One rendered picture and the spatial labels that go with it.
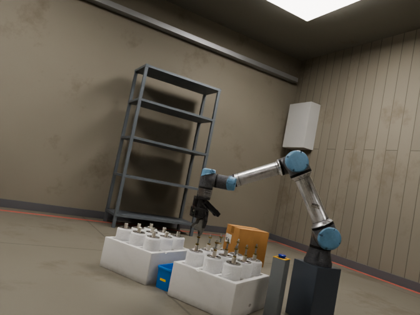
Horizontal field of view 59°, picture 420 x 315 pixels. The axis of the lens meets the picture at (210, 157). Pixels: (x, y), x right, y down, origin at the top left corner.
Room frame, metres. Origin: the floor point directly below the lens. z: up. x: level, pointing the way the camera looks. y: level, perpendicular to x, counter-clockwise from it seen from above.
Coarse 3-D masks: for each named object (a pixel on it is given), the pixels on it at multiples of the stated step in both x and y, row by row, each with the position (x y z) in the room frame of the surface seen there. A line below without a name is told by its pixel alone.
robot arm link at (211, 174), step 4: (204, 168) 2.00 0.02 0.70; (204, 172) 1.99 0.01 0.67; (208, 172) 1.98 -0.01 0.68; (212, 172) 1.99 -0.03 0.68; (204, 176) 1.99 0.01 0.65; (208, 176) 1.98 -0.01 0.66; (212, 176) 1.98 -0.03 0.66; (200, 180) 2.02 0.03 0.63; (204, 180) 1.99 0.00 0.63; (208, 180) 1.98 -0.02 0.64; (212, 180) 1.98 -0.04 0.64; (200, 184) 2.00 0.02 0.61; (204, 184) 1.98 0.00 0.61; (208, 184) 1.98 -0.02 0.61; (212, 184) 1.99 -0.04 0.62; (204, 188) 1.98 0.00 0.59; (208, 188) 1.99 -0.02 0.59
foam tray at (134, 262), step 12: (108, 240) 2.29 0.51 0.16; (108, 252) 2.28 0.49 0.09; (120, 252) 2.23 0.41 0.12; (132, 252) 2.17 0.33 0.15; (144, 252) 2.13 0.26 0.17; (156, 252) 2.13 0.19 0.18; (168, 252) 2.22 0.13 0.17; (180, 252) 2.32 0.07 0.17; (108, 264) 2.27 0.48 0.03; (120, 264) 2.22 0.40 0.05; (132, 264) 2.16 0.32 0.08; (144, 264) 2.12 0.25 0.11; (156, 264) 2.15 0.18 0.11; (132, 276) 2.15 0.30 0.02; (144, 276) 2.11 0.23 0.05; (156, 276) 2.16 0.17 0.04
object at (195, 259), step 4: (188, 252) 2.00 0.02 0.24; (192, 252) 1.98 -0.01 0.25; (196, 252) 1.99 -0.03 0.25; (188, 256) 1.99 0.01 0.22; (192, 256) 1.98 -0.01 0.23; (196, 256) 1.98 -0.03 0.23; (200, 256) 1.99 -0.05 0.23; (188, 260) 1.99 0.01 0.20; (192, 260) 1.98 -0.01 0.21; (196, 260) 1.98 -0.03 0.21; (200, 260) 1.99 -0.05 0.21; (188, 264) 1.99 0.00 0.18; (192, 264) 1.98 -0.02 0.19; (196, 264) 1.98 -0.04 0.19; (200, 264) 2.00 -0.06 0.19
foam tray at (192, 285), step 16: (176, 272) 1.99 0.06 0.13; (192, 272) 1.93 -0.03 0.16; (208, 272) 1.90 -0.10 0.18; (176, 288) 1.98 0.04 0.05; (192, 288) 1.92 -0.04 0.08; (208, 288) 1.87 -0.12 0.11; (224, 288) 1.82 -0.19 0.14; (240, 288) 1.83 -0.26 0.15; (256, 288) 1.99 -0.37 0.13; (192, 304) 1.91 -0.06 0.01; (208, 304) 1.86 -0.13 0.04; (224, 304) 1.81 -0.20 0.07; (240, 304) 1.85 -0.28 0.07; (256, 304) 2.02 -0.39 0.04
